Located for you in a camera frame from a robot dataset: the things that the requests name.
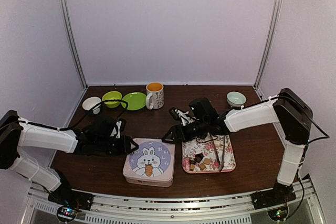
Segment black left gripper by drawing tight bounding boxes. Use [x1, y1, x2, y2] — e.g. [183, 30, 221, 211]
[96, 135, 139, 156]

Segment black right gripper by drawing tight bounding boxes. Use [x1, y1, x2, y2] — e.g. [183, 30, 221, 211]
[161, 118, 208, 145]

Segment pink bunny tin lid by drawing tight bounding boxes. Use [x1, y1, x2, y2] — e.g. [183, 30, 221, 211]
[123, 138, 175, 181]

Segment pink tin box with dividers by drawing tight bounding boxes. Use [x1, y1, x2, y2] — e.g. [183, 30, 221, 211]
[126, 178, 173, 187]

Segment metal tongs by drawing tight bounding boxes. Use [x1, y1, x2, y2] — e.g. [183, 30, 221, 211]
[211, 135, 226, 172]

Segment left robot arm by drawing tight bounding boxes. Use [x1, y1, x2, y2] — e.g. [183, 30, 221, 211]
[1, 110, 139, 205]

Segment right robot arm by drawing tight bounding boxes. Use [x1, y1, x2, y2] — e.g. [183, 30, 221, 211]
[161, 88, 313, 204]

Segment tan Sweet chocolate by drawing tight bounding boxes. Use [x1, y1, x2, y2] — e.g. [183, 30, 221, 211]
[203, 158, 211, 165]

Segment white mug with orange inside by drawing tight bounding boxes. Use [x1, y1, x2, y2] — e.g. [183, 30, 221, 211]
[146, 82, 164, 110]

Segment green plate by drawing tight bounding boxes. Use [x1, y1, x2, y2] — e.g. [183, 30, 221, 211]
[121, 92, 146, 111]

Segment green bowl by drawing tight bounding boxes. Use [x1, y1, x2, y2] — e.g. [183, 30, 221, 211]
[102, 91, 122, 109]

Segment floral pink tray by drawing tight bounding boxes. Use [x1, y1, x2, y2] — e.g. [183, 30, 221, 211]
[182, 135, 236, 174]

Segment white black bowl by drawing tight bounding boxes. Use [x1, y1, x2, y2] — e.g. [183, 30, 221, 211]
[82, 97, 102, 115]

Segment pale blue ceramic bowl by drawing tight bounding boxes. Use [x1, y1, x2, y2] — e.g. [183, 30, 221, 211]
[226, 91, 247, 108]

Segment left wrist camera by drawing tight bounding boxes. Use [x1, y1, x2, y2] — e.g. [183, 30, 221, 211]
[110, 119, 127, 138]

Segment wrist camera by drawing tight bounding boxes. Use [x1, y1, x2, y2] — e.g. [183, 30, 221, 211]
[110, 119, 127, 138]
[169, 107, 196, 126]

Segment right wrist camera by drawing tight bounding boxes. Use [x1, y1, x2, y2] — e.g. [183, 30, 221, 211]
[169, 107, 196, 126]

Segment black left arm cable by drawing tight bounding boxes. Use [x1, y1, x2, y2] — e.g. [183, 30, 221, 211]
[18, 97, 129, 132]

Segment front aluminium rail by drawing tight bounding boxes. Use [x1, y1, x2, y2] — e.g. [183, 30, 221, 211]
[21, 186, 326, 223]

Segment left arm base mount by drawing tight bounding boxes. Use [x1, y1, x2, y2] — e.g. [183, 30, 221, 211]
[48, 174, 94, 221]

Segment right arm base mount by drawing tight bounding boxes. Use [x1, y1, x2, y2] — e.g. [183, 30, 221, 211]
[251, 183, 296, 221]

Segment left aluminium frame post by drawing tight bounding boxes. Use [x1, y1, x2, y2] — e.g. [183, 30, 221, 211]
[59, 0, 88, 89]

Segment aluminium frame post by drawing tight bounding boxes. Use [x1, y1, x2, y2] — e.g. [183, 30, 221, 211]
[254, 0, 283, 90]
[59, 0, 88, 89]

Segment right aluminium frame post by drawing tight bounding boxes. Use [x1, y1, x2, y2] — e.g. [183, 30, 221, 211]
[254, 0, 283, 90]

